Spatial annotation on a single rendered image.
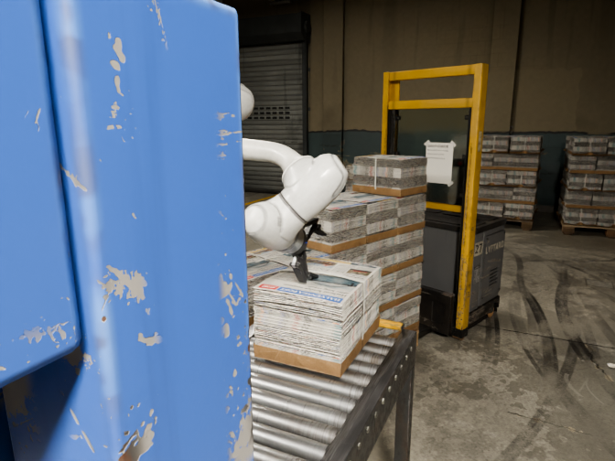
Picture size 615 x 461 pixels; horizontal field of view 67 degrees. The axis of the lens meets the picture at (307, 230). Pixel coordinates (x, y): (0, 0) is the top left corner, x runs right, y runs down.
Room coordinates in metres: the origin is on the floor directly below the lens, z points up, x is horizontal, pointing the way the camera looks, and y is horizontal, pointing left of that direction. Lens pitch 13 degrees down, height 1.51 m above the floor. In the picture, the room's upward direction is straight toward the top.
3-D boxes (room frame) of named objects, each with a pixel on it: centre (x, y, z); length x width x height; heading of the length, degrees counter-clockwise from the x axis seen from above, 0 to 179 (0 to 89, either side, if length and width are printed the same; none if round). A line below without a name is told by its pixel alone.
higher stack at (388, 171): (2.97, -0.53, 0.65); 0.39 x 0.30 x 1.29; 44
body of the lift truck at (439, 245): (3.53, -1.11, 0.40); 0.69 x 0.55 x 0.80; 44
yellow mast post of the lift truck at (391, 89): (3.51, -0.61, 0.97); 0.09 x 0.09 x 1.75; 44
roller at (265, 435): (1.00, 0.16, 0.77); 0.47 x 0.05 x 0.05; 65
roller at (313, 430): (1.05, 0.13, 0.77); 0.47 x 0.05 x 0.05; 65
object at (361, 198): (2.78, -0.29, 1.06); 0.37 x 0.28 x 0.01; 43
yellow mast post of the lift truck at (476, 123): (3.04, -1.07, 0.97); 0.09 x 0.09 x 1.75; 44
